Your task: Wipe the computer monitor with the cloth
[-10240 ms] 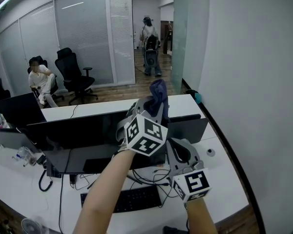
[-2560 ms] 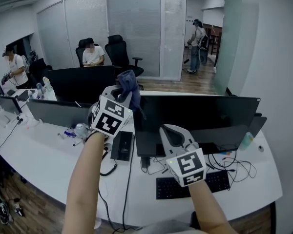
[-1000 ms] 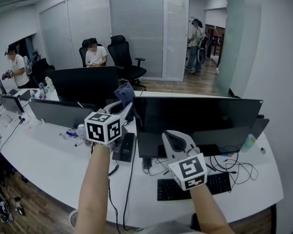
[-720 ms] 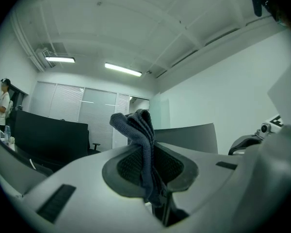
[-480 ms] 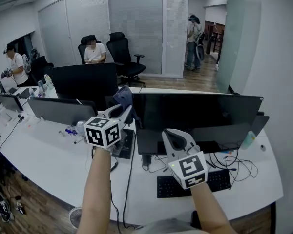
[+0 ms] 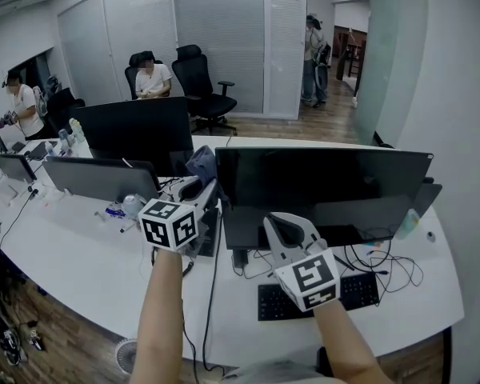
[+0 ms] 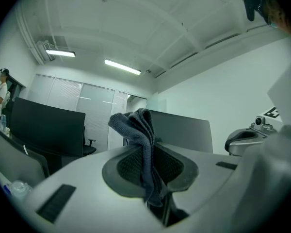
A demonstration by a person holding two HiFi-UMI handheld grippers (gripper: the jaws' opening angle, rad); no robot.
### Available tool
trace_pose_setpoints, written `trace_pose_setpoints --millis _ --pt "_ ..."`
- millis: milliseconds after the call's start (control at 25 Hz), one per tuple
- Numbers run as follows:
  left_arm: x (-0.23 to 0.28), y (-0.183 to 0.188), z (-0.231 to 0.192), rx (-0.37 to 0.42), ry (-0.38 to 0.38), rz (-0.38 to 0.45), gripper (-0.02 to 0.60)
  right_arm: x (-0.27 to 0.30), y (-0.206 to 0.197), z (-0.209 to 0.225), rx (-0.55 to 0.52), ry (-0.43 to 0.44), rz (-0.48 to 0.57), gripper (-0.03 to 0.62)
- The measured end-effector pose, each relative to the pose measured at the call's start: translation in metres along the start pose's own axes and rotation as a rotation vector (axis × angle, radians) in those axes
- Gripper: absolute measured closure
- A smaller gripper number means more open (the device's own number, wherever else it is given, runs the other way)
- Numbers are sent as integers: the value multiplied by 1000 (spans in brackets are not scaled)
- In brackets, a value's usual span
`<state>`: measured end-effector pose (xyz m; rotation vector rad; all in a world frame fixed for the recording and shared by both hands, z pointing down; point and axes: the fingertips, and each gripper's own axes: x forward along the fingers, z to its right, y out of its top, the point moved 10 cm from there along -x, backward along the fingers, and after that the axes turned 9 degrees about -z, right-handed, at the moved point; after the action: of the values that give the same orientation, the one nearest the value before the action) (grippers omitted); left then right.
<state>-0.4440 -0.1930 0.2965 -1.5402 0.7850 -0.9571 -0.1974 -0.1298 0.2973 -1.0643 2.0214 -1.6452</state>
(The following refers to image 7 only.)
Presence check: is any black head-worn camera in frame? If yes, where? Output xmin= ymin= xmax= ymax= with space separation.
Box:
xmin=242 ymin=0 xmax=266 ymax=22

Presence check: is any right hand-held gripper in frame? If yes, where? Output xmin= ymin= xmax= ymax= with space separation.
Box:
xmin=224 ymin=106 xmax=281 ymax=157

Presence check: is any ceiling air vent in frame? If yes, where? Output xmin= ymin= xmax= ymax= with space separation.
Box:
xmin=37 ymin=40 xmax=58 ymax=62

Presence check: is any long ceiling light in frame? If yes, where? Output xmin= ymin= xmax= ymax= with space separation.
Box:
xmin=45 ymin=49 xmax=76 ymax=58
xmin=104 ymin=59 xmax=142 ymax=76

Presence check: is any black office chair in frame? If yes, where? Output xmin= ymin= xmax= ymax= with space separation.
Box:
xmin=81 ymin=125 xmax=97 ymax=157

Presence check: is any clear plastic bottle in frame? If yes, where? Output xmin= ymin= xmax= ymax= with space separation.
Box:
xmin=8 ymin=180 xmax=32 ymax=201

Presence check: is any glass wall with white blinds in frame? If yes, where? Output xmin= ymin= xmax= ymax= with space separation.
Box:
xmin=26 ymin=73 xmax=129 ymax=152

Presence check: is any grey laptop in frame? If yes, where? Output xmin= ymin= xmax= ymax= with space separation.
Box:
xmin=0 ymin=122 xmax=50 ymax=189

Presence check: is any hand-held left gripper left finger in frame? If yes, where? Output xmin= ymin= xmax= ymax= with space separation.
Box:
xmin=21 ymin=144 xmax=166 ymax=233

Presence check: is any clear water bottle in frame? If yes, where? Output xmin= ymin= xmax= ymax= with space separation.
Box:
xmin=0 ymin=114 xmax=8 ymax=131

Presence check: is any blue cloth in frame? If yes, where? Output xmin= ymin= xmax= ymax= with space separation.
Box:
xmin=108 ymin=108 xmax=164 ymax=207

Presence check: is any black computer monitor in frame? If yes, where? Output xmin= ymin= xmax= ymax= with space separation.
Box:
xmin=10 ymin=97 xmax=86 ymax=157

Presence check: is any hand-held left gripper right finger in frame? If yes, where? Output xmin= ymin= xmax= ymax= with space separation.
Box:
xmin=155 ymin=141 xmax=243 ymax=228

